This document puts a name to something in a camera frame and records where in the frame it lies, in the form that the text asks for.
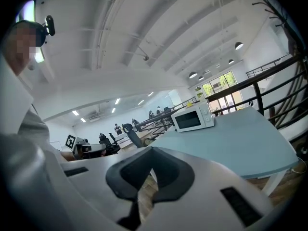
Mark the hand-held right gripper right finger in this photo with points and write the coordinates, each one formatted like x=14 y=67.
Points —
x=207 y=184

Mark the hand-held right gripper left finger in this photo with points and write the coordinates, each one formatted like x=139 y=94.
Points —
x=96 y=177

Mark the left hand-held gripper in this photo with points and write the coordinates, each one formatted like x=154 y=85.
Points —
x=70 y=143

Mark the person's left forearm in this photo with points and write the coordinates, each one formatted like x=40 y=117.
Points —
x=67 y=156

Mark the wooden desk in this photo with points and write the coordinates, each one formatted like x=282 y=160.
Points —
x=127 y=143

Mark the black mesh office chair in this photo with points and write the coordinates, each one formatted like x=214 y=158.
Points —
x=132 y=135

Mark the white microwave oven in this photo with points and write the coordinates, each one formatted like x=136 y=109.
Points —
x=192 y=119

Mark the clear green water bottle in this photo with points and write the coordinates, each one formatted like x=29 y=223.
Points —
x=199 y=96

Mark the glass entrance door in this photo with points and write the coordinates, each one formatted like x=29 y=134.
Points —
x=219 y=85

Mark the black wheel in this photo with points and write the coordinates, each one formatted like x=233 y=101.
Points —
x=304 y=150

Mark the dark metal railing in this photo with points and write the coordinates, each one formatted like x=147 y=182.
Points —
x=258 y=93

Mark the black pendant lamp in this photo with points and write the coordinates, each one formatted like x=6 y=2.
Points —
x=231 y=61
x=193 y=74
x=201 y=78
x=239 y=46

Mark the long ceiling light panel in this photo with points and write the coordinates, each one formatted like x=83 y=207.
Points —
x=39 y=56

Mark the person's head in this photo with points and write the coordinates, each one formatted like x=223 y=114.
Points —
x=19 y=47

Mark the distant metal railing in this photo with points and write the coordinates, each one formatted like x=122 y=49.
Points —
x=263 y=67

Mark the black coat rack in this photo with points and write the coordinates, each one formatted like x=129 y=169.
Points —
x=279 y=13

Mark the black head camera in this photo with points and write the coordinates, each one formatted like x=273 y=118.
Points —
x=50 y=25

